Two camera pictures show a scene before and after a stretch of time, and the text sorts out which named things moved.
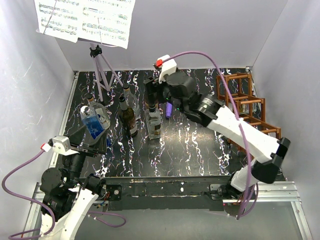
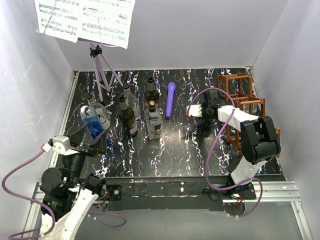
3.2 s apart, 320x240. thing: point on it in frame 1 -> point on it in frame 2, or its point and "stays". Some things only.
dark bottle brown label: [128, 117] stays
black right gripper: [154, 85] -> [205, 117]
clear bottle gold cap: [153, 121] stays
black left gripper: [100, 145] stays
